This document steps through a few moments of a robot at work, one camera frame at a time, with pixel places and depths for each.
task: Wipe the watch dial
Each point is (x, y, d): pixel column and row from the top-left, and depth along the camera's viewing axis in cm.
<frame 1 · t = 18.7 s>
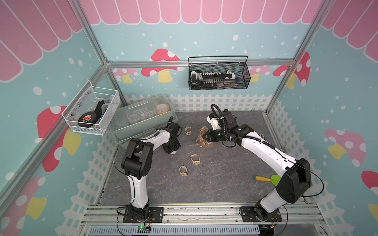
left hand: (174, 151, 97), fingers open
right hand: (203, 136, 80), fingers closed
translucent green storage box: (139, 119, 94), point 19 cm above the table
cream watch front: (183, 170, 91), on the table
green yellow toy paddle: (261, 178, 85), point 4 cm above the table

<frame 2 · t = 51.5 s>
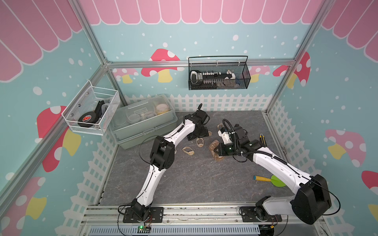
left hand: (200, 137, 98), fingers open
right hand: (214, 149, 81), fingers closed
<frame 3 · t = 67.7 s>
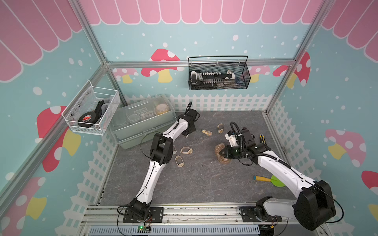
left hand: (189, 132, 107), fingers closed
right hand: (220, 152, 82), fingers closed
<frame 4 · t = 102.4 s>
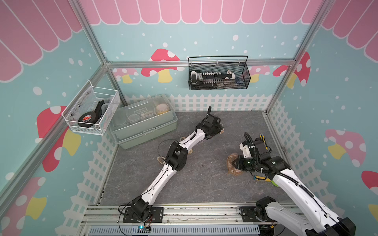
left hand: (222, 129, 107), fingers closed
right hand: (232, 162, 78), fingers closed
